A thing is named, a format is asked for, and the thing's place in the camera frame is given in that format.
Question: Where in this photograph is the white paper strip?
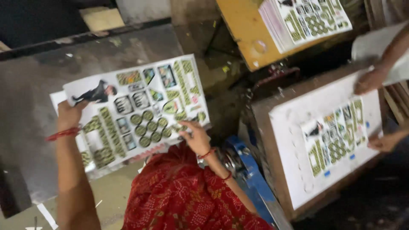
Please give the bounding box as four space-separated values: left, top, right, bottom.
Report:
36 203 59 230

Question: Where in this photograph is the blue metal machine part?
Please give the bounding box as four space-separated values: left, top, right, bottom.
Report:
222 135 293 230

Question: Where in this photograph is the wooden block base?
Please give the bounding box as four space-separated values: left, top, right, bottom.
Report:
247 63 392 221

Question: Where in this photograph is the small printed sticker sheet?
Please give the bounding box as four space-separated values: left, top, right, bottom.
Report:
301 97 369 178

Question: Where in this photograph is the beige wooden board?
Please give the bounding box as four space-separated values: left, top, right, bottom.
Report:
79 7 125 32

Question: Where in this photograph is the red patterned garment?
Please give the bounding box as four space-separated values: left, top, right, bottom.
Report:
121 142 275 230

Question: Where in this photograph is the thick pile of printed sheets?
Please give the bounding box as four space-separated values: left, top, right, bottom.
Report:
258 0 353 54

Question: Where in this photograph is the red machine part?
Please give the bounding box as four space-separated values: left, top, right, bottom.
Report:
252 65 301 94

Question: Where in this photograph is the stack of printed sheets under hands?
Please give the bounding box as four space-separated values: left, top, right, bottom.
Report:
49 91 179 180

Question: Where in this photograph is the person's right hand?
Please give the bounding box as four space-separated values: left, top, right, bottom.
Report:
178 121 212 156

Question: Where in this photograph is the person's left hand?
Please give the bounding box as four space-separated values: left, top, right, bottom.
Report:
57 100 89 131

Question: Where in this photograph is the white die board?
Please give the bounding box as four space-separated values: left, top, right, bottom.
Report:
269 71 383 211

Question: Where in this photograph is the yellow wooden board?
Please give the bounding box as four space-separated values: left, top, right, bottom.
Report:
215 0 340 72

